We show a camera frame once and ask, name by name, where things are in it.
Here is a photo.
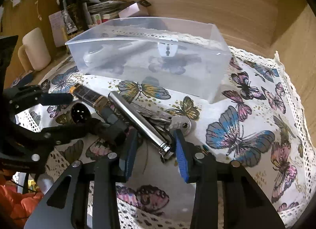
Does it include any clear plastic storage box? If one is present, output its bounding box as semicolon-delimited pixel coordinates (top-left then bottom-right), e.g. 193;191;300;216
67;17;232;102

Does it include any white note card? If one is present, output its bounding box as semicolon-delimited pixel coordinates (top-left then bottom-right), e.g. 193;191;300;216
49;11;67;47

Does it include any stack of papers and magazines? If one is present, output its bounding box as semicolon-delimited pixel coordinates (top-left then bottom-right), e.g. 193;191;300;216
80;0;135;19

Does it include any black round perforated cap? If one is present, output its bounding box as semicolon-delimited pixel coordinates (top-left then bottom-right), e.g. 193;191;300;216
70;103;92;124

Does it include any butterfly print lace cloth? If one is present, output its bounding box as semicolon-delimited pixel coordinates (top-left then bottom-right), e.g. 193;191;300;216
11;27;312;229

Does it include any white travel plug adapter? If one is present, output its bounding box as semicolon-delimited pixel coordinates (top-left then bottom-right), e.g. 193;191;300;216
157;41;178;57

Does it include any dark wine bottle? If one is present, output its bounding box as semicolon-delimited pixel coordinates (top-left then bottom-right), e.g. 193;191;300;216
59;0;88;39

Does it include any orange cloth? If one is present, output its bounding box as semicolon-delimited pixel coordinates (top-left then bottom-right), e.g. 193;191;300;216
1;169;44;228

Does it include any small pink white box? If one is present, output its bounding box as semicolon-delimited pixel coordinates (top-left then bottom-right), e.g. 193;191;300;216
118;0;151;18

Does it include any cream ceramic mug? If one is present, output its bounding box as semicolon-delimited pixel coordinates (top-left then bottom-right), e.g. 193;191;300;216
18;27;51;72

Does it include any bunch of metal keys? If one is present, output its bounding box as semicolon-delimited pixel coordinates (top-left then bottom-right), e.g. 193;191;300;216
130;103;192;136

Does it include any dark brown gold bottle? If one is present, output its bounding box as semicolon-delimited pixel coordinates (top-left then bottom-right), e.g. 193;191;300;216
70;83;111;115

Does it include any silver metal tube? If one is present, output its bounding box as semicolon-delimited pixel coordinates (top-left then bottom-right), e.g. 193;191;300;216
108;91;174;160

